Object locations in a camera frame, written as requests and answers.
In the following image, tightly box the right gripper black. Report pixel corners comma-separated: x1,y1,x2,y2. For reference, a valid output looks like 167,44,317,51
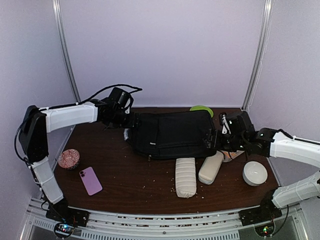
200,129,247,153

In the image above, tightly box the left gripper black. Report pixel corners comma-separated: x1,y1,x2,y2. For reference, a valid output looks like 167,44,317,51
106,108,142,129

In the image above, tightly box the black student backpack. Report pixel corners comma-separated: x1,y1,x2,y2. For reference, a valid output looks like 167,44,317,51
125,110,217,160

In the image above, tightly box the beige fabric pencil pouch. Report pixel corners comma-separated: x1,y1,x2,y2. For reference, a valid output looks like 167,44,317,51
174,157,197,199

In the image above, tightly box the pink smartphone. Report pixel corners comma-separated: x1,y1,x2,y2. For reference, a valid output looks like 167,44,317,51
79,167,103,196

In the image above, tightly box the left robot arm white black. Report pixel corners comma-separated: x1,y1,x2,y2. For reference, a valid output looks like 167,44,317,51
16,99,137,222

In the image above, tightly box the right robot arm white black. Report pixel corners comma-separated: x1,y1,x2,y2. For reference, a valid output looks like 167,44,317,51
205,111,320,221

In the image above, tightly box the green orange paperback book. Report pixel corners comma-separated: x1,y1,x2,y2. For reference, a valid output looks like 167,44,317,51
222,150,244,163

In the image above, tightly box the beige glasses case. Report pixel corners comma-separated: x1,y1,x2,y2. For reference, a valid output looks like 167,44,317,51
198,151,224,185

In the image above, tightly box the white bowl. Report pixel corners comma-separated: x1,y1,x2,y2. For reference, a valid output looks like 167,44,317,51
242,161,268,187

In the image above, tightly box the green plate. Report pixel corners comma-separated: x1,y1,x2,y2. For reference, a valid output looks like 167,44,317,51
189,105,214,118

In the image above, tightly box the red patterned small bowl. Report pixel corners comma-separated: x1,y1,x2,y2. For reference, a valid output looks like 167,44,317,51
57,149,80,170

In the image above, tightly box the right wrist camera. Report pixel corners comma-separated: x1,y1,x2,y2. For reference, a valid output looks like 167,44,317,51
218,112,231,135

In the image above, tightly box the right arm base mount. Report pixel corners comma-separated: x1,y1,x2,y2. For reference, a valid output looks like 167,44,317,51
238,189,283,238

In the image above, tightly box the front aluminium rail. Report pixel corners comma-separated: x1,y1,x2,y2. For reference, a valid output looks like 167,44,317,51
21,197,307,240

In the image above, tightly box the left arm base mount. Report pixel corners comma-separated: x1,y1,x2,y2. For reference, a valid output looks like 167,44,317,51
45,198,90,240

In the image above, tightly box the left aluminium frame post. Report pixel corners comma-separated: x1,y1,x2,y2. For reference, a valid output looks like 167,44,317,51
52,0,81,103

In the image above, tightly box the aluminium frame post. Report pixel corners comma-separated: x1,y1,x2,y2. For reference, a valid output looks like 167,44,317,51
52,0,81,103
241,0,274,111

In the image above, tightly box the right aluminium frame post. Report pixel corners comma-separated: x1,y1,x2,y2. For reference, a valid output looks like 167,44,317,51
241,0,274,111

